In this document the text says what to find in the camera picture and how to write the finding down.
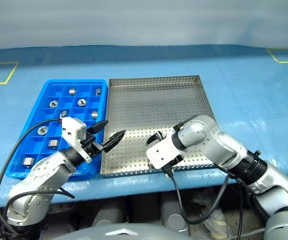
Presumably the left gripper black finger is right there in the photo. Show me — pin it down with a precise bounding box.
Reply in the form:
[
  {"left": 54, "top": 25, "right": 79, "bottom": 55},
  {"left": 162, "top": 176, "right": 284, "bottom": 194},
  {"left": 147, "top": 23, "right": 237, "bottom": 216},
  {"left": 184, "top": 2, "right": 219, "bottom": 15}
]
[
  {"left": 101, "top": 129, "right": 127, "bottom": 153},
  {"left": 85, "top": 120, "right": 109, "bottom": 135}
]

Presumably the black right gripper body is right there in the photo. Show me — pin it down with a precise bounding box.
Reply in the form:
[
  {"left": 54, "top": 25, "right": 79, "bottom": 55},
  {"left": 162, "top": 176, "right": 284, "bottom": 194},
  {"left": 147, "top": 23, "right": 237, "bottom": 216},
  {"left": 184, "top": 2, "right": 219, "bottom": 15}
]
[{"left": 170, "top": 154, "right": 185, "bottom": 166}]

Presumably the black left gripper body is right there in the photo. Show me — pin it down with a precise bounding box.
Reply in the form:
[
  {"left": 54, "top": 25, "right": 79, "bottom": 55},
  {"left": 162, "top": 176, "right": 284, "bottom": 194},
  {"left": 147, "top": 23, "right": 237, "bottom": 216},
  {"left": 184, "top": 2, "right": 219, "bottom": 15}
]
[{"left": 80, "top": 134, "right": 104, "bottom": 158}]

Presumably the perforated steel tray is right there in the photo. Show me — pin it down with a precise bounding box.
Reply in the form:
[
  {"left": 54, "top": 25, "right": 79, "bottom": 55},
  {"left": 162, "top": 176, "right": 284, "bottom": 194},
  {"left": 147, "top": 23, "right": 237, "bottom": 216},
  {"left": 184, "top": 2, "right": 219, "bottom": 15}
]
[{"left": 100, "top": 74, "right": 219, "bottom": 178}]

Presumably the blue plastic compartment tray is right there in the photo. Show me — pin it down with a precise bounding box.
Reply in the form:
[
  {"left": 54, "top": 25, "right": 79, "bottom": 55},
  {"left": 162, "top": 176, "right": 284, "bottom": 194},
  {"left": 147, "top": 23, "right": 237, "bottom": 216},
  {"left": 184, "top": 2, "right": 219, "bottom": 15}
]
[{"left": 5, "top": 79, "right": 109, "bottom": 180}]

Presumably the grey cylinder under table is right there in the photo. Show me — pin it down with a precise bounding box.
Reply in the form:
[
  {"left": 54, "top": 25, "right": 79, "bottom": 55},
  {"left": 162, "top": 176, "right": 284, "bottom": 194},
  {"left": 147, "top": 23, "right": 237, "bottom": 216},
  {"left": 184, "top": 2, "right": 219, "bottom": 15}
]
[
  {"left": 93, "top": 207, "right": 124, "bottom": 226},
  {"left": 160, "top": 197, "right": 190, "bottom": 233}
]

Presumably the crumpled clear plastic wrap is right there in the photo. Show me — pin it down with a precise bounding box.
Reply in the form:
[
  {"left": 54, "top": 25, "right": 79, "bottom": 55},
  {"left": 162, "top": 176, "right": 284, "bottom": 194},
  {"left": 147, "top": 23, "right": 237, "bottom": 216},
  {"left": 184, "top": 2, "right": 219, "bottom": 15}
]
[{"left": 192, "top": 189, "right": 227, "bottom": 235}]

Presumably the grey robot torso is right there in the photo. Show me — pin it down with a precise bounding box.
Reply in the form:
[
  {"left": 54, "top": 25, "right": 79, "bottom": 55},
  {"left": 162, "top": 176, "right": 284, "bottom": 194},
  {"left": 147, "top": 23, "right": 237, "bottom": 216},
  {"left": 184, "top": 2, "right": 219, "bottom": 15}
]
[{"left": 78, "top": 222, "right": 192, "bottom": 240}]

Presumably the blue plastic table cover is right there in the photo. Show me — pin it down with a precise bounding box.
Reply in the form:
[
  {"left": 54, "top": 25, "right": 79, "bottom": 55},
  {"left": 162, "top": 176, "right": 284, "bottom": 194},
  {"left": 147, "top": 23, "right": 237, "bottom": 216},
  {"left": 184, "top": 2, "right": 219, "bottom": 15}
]
[{"left": 0, "top": 44, "right": 288, "bottom": 210}]

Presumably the yellow tape square outline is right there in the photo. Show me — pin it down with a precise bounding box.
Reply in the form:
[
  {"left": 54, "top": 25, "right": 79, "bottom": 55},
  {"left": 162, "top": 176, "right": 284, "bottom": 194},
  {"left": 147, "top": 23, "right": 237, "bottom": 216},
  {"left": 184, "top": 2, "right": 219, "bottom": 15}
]
[{"left": 0, "top": 61, "right": 20, "bottom": 86}]

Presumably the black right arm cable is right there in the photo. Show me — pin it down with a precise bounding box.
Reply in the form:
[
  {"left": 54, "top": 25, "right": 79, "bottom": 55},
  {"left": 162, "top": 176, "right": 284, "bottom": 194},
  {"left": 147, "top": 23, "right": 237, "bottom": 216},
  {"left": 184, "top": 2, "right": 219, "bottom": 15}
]
[{"left": 164, "top": 167, "right": 231, "bottom": 225}]

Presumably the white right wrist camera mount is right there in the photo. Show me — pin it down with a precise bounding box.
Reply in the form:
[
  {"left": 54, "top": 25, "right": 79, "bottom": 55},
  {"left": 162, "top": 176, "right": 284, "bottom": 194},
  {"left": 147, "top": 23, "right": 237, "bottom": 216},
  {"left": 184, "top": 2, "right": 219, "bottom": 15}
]
[{"left": 145, "top": 136, "right": 185, "bottom": 171}]

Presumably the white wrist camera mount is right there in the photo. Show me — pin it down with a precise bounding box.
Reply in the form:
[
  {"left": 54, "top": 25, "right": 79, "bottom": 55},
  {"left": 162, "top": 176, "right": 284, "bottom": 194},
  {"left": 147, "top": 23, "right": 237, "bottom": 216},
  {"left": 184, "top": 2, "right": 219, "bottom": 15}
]
[
  {"left": 60, "top": 116, "right": 92, "bottom": 165},
  {"left": 145, "top": 136, "right": 185, "bottom": 171}
]

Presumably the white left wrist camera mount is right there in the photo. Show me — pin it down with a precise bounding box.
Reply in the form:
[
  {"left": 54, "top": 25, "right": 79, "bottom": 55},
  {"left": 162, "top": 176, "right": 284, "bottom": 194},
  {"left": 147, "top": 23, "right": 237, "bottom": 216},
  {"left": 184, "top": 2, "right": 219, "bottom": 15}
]
[{"left": 60, "top": 116, "right": 92, "bottom": 165}]

